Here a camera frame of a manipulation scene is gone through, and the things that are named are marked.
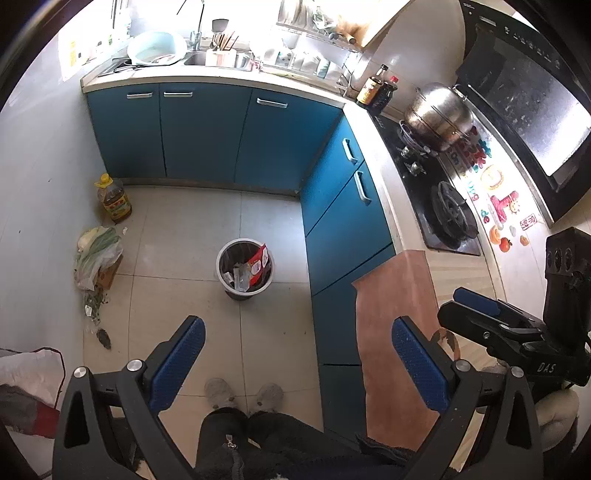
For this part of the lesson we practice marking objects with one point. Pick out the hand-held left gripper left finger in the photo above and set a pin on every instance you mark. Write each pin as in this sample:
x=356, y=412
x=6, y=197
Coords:
x=178, y=364

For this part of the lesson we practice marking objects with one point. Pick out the light blue plastic basin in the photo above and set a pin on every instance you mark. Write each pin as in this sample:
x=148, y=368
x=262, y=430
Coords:
x=157, y=46

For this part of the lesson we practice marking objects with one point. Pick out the brown soy sauce bottle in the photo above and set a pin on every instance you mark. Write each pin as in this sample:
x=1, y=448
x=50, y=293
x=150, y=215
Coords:
x=369, y=90

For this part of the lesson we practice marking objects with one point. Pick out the colourful wall stickers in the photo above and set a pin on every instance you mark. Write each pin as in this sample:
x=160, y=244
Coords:
x=498, y=203

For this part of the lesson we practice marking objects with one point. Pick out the green vegetable scraps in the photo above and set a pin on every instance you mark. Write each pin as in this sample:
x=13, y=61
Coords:
x=94, y=304

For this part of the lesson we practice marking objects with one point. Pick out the plastic bag of vegetables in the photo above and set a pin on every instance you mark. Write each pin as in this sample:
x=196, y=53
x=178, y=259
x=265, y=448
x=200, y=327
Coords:
x=97, y=254

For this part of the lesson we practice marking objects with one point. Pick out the red snack packet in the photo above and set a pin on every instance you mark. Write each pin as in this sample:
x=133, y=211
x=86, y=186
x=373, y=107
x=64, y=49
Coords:
x=258, y=263

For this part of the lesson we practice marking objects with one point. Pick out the clear plastic wrapper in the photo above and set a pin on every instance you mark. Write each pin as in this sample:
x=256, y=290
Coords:
x=241, y=277

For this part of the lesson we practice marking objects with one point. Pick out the yellow cooking oil bottle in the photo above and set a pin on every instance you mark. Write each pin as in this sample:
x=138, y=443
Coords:
x=114, y=201

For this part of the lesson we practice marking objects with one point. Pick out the person's left leg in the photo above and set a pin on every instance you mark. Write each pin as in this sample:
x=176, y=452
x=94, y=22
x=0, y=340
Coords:
x=221, y=443

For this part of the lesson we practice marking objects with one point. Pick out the person's right leg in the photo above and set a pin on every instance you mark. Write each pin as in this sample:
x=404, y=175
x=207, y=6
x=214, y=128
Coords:
x=295, y=443

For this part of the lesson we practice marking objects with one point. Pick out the blue kitchen cabinets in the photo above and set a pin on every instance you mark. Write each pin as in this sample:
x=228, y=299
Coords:
x=203, y=134

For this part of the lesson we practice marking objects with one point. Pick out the brown white scrap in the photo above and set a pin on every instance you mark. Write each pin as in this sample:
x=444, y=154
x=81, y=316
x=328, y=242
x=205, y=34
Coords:
x=445, y=344

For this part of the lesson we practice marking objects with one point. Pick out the steel kitchen sink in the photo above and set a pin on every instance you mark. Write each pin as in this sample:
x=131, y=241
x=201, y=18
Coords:
x=198, y=59

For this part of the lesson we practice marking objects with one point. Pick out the small cardboard box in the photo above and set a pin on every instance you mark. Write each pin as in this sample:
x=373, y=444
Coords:
x=111, y=274

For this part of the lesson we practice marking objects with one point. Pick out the person's leg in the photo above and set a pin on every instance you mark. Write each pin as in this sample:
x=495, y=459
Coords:
x=221, y=443
x=295, y=443

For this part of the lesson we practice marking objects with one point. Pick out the black gas stove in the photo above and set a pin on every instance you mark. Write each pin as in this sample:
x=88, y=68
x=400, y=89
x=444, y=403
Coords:
x=415, y=184

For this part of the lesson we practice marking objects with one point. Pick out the steel dish rack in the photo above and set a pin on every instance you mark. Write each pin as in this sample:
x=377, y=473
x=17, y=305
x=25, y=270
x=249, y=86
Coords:
x=314, y=55

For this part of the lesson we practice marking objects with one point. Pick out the steel faucet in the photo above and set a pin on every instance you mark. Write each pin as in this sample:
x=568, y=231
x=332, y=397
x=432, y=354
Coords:
x=198, y=32

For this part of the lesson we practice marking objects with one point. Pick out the stainless steel pot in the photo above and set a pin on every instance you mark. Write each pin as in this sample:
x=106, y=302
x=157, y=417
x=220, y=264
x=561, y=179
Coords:
x=438, y=113

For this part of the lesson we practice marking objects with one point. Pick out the white chopstick holder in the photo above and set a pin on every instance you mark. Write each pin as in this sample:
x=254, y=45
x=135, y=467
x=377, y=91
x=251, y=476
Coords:
x=221, y=57

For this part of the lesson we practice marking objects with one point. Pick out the red grey cloth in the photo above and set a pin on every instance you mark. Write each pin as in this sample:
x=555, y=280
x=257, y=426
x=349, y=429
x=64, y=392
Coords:
x=32, y=413

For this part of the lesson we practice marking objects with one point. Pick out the black spatula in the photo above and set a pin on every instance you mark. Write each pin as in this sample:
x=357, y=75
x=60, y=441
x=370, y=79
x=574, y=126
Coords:
x=220, y=25

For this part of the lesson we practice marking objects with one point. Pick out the wooden wall cabinet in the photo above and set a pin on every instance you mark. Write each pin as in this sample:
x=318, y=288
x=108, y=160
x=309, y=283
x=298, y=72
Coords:
x=383, y=21

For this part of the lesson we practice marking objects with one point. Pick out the grey round trash bin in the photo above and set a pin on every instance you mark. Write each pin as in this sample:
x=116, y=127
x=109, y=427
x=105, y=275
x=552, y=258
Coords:
x=226, y=286

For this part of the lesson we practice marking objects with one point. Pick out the grey fuzzy slipper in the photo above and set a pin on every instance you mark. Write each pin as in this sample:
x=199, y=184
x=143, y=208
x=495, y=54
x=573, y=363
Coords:
x=219, y=392
x=269, y=398

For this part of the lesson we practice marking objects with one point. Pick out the yellow wall notice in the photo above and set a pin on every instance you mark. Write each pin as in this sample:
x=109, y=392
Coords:
x=70, y=57

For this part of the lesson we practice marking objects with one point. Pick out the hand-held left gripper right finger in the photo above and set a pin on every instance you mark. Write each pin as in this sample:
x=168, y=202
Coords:
x=420, y=364

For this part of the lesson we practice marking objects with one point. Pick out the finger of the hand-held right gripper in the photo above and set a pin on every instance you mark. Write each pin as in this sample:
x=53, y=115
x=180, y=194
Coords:
x=471, y=322
x=478, y=301

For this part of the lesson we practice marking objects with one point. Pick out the dark bottle with red cap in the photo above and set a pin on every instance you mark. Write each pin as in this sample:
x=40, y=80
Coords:
x=387, y=97

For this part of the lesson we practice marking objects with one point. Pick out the person's right forearm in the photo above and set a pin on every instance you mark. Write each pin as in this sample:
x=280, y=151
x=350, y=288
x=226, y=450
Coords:
x=556, y=420

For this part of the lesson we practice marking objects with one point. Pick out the dark floor scrap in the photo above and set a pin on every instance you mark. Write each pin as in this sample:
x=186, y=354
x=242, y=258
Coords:
x=104, y=339

